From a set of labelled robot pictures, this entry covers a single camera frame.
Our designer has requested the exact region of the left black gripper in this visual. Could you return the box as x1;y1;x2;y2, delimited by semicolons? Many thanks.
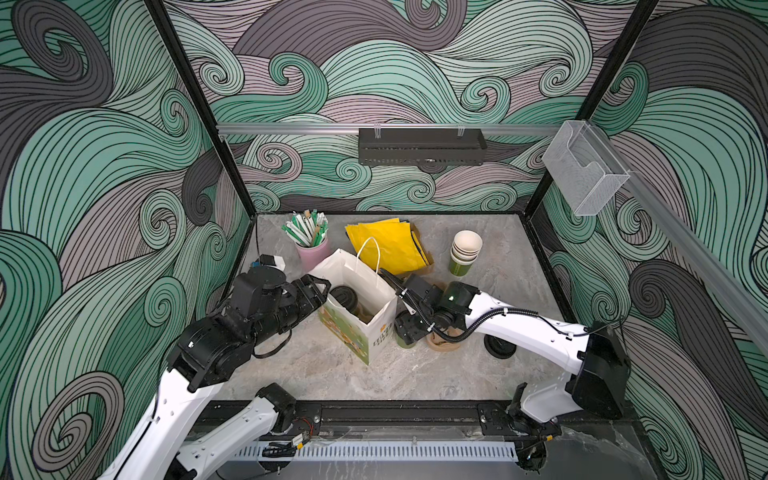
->
253;272;332;348

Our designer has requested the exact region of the green paper coffee cup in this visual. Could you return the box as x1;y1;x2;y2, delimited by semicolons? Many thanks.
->
395;336;416;349

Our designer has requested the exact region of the white paper takeout bag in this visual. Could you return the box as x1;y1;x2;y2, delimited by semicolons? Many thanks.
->
310;249;398;366

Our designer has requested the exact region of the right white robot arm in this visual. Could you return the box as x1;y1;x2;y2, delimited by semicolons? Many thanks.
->
379;270;631;424

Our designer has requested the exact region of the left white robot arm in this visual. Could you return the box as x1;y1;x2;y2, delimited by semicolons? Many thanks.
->
102;264;332;479

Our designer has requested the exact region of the black coffee lid stack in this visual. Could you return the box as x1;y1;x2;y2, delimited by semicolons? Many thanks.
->
484;335;517;360

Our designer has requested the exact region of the brown pulp cup carrier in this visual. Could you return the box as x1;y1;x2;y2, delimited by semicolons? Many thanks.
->
425;327;462;353

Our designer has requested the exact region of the brown cardboard napkin tray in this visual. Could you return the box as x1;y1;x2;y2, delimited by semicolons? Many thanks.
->
410;223;434;276

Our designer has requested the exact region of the yellow napkin stack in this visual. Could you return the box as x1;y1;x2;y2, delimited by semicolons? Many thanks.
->
345;218;424;275

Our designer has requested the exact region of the pink cup of stirrers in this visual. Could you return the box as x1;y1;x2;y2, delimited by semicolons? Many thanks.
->
282;210;332;272

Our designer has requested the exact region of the stack of green paper cups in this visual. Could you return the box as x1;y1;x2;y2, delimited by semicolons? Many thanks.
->
449;230;483;277

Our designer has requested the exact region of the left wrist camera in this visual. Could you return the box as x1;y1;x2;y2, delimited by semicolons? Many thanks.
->
255;254;286;271

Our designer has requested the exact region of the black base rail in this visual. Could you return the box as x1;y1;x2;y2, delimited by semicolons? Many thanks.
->
192;400;637;437

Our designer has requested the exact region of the white slotted cable duct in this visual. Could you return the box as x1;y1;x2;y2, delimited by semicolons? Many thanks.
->
232;441;518;462

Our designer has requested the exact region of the black wall-mounted tray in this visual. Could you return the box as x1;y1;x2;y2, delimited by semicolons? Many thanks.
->
358;127;488;168

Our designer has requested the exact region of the clear acrylic wall holder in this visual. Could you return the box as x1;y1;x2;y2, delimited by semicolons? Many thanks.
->
542;120;630;217

